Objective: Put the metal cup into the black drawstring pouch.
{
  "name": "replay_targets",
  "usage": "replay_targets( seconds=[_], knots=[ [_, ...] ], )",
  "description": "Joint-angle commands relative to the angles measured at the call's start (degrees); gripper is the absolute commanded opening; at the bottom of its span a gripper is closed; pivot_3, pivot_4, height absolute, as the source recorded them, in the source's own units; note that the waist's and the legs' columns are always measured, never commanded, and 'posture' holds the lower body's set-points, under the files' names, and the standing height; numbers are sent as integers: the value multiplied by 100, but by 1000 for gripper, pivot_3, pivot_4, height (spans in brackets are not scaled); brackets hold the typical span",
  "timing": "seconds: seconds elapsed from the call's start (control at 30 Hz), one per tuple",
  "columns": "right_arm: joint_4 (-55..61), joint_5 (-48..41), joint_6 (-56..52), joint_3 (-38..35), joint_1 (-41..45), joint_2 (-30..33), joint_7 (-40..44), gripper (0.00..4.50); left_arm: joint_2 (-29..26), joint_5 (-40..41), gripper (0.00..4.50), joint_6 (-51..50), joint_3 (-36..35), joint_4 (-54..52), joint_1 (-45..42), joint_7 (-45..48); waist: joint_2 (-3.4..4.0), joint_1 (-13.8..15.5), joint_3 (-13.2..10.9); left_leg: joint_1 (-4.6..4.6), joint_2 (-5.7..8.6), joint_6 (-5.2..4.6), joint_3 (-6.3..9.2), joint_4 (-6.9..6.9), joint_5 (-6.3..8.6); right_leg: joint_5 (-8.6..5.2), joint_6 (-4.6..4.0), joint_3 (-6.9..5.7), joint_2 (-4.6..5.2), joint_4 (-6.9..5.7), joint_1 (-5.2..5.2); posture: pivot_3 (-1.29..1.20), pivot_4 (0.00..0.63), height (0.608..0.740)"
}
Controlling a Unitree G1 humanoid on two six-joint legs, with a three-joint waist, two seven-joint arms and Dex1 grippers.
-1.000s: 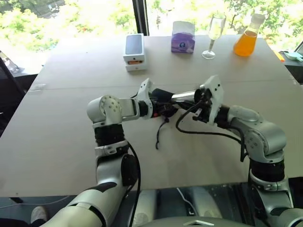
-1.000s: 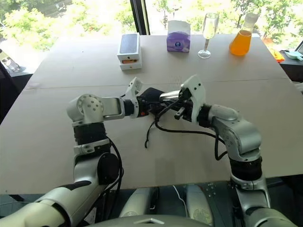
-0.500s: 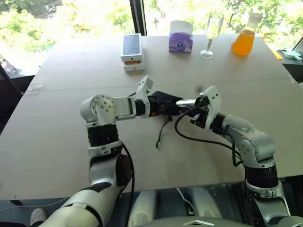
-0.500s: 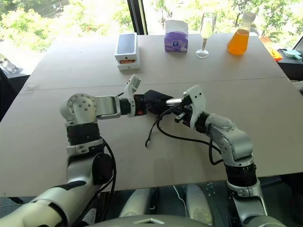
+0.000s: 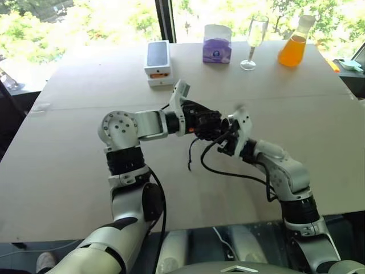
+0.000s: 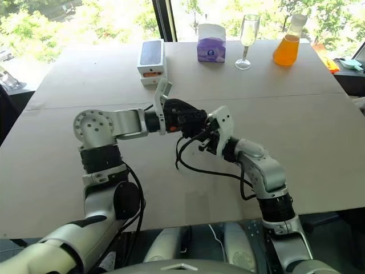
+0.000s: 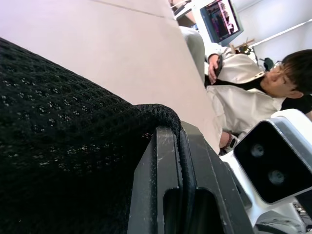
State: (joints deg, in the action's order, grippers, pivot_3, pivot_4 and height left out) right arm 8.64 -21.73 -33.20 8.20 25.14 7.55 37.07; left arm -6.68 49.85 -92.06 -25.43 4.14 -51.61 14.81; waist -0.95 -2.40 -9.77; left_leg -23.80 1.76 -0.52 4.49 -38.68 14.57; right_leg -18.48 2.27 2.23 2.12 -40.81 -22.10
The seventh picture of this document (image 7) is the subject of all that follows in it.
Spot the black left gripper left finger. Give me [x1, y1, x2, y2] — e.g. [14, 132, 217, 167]
[127, 125, 184, 234]

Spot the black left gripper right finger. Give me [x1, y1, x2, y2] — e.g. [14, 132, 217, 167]
[180, 121, 255, 234]

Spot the black mesh drawstring pouch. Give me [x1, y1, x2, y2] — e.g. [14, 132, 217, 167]
[0, 38, 197, 234]

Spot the black phone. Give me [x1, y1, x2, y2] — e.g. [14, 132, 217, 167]
[215, 55, 224, 79]

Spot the person's left hand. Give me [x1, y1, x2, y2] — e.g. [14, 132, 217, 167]
[218, 131, 233, 150]

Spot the person's right hand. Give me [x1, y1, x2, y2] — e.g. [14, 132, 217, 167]
[207, 54, 221, 85]

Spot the white wrist watch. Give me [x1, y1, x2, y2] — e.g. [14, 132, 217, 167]
[228, 135, 241, 150]

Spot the person in white jacket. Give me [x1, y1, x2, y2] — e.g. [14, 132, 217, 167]
[180, 25, 312, 156]

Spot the wooden stand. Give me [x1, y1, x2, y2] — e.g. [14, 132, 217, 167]
[229, 37, 256, 55]

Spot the computer monitor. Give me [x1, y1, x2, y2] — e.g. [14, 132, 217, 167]
[199, 0, 245, 44]

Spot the white robot camera head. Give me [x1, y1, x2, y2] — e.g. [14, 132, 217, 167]
[219, 109, 312, 226]

